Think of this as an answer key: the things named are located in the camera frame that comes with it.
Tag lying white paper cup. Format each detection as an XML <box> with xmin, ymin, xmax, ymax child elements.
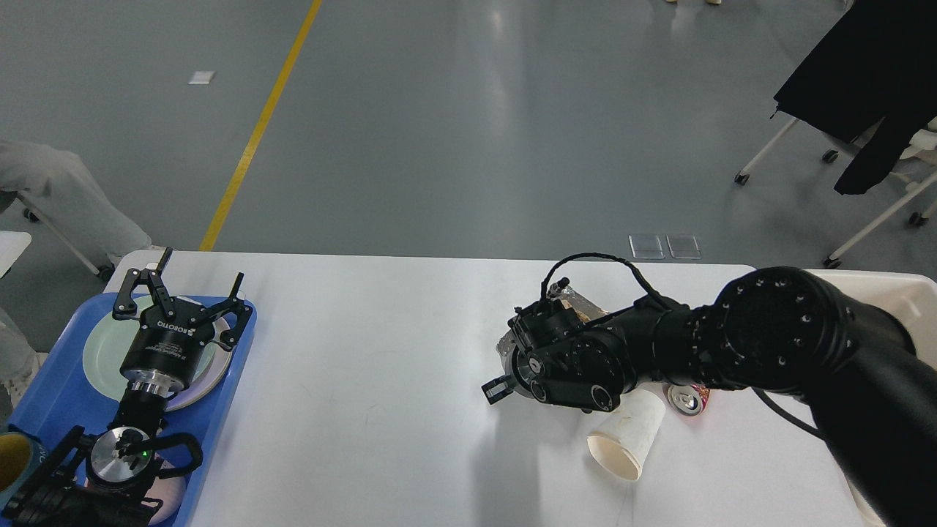
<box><xmin>586</xmin><ymin>389</ymin><xmax>665</xmax><ymax>481</ymax></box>

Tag white rolling chair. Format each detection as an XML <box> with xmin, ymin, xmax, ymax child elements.
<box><xmin>734</xmin><ymin>116</ymin><xmax>937</xmax><ymax>270</ymax></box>

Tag red foil wrapper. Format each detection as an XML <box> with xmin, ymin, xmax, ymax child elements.
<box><xmin>662</xmin><ymin>384</ymin><xmax>712</xmax><ymax>416</ymax></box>

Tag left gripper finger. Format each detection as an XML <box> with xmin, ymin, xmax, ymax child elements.
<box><xmin>187</xmin><ymin>273</ymin><xmax>253</xmax><ymax>352</ymax></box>
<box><xmin>111</xmin><ymin>247</ymin><xmax>176</xmax><ymax>323</ymax></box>

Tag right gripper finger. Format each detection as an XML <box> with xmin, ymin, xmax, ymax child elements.
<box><xmin>482</xmin><ymin>375</ymin><xmax>516</xmax><ymax>405</ymax></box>

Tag light green plate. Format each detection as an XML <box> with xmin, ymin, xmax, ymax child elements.
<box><xmin>82</xmin><ymin>295</ymin><xmax>218</xmax><ymax>403</ymax></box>

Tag person in grey trousers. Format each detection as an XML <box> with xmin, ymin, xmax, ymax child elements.
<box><xmin>0</xmin><ymin>139</ymin><xmax>154</xmax><ymax>389</ymax></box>

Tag blue plastic tray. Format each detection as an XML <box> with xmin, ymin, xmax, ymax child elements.
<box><xmin>9</xmin><ymin>291</ymin><xmax>257</xmax><ymax>526</ymax></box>

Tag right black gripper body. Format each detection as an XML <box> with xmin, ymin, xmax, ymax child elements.
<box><xmin>509</xmin><ymin>350</ymin><xmax>534</xmax><ymax>400</ymax></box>

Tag black jacket on chair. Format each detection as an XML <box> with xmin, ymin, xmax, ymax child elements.
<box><xmin>774</xmin><ymin>1</ymin><xmax>936</xmax><ymax>195</ymax></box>

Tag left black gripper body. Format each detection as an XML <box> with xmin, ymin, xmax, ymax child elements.
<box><xmin>117</xmin><ymin>304</ymin><xmax>220</xmax><ymax>400</ymax></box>

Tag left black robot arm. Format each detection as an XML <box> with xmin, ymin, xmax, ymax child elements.
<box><xmin>2</xmin><ymin>250</ymin><xmax>255</xmax><ymax>526</ymax></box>

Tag aluminium foil tray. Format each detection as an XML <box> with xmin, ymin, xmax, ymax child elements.
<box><xmin>495</xmin><ymin>279</ymin><xmax>609</xmax><ymax>359</ymax></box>

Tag white plastic bin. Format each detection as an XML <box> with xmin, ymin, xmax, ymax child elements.
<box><xmin>805</xmin><ymin>269</ymin><xmax>937</xmax><ymax>527</ymax></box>

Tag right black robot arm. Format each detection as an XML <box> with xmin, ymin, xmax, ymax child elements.
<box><xmin>482</xmin><ymin>253</ymin><xmax>936</xmax><ymax>526</ymax></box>

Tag blue yellow mug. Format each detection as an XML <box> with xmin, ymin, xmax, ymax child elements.
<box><xmin>1</xmin><ymin>431</ymin><xmax>48</xmax><ymax>493</ymax></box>

